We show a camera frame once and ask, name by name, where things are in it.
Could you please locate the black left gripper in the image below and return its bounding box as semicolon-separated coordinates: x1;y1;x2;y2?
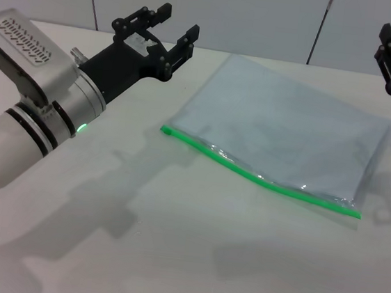
74;0;202;112

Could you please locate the clear document bag green zip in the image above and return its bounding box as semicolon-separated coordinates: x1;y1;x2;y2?
153;47;391;225

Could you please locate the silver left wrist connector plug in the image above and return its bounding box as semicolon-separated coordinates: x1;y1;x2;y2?
69;46;90;65

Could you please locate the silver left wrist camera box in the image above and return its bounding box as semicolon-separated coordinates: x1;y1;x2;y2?
0;6;83;112

